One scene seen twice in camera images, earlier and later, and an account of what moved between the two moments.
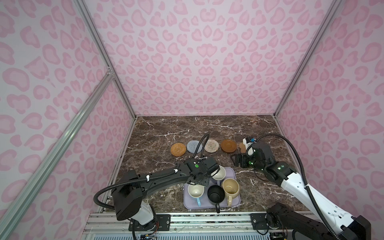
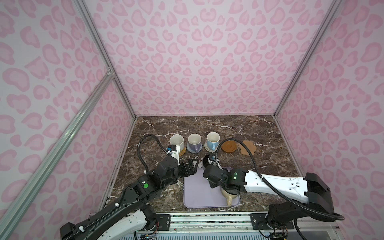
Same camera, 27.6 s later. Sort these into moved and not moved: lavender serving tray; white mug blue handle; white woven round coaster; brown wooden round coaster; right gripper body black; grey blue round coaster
Moved: right gripper body black; white mug blue handle
Not moved: lavender serving tray; white woven round coaster; brown wooden round coaster; grey blue round coaster
